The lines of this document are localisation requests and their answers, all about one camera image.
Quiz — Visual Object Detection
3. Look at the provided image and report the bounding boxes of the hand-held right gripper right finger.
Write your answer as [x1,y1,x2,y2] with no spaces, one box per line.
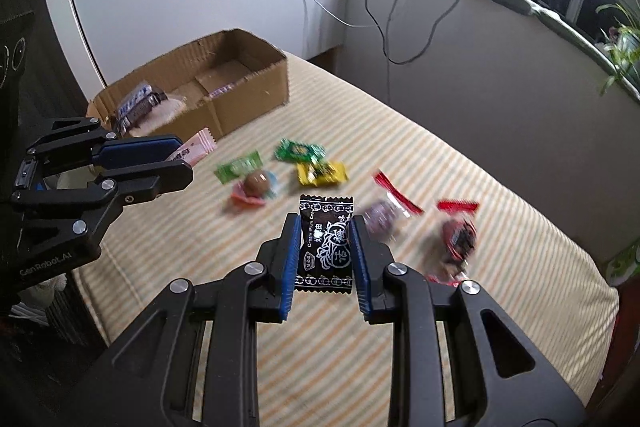
[348,216,588,427]

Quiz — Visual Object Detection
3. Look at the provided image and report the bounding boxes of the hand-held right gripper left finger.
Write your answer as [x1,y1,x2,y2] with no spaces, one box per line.
[80,212,303,427]

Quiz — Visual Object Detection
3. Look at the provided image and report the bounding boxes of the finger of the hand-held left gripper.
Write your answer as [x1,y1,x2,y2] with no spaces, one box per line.
[15,117,184,188]
[11,159,194,253]

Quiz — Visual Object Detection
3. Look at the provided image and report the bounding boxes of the black candy packet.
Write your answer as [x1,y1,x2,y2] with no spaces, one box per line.
[294,194,357,295]

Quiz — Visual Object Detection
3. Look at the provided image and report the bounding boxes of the purple snack red wrapper ends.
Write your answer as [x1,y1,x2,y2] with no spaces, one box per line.
[362,169,425,238]

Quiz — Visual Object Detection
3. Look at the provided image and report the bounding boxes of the large chocolate bar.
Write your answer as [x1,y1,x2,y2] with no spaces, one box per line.
[120,82,167,115]

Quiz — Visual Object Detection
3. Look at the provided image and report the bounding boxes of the pink candy packet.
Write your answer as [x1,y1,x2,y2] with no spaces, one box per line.
[167,128,217,168]

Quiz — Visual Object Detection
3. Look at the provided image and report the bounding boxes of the brown ball candy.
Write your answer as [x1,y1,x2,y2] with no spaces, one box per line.
[230,169,280,206]

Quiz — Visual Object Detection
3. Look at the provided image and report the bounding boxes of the yellow candy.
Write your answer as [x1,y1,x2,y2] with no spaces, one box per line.
[296,161,349,186]

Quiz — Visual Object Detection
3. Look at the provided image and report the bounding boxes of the light green candy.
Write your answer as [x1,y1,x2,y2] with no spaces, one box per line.
[214,152,264,184]

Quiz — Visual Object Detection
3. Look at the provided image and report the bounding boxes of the dark red printed snack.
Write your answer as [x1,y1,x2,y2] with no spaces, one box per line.
[425,199,481,285]

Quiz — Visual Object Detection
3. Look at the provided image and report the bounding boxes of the dark green candy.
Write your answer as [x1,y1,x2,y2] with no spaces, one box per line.
[274,138,326,164]

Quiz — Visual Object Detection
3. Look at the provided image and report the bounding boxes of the brown cardboard box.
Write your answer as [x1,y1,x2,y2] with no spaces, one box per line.
[86,28,291,142]

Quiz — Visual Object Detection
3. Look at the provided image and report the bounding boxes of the green printed bag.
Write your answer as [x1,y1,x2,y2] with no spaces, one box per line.
[605,244,640,285]

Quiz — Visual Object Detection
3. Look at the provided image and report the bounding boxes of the potted spider plant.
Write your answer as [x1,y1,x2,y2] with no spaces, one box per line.
[595,0,640,95]

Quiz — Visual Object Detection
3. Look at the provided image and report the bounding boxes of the black cable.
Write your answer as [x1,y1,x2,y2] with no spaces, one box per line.
[364,0,501,66]

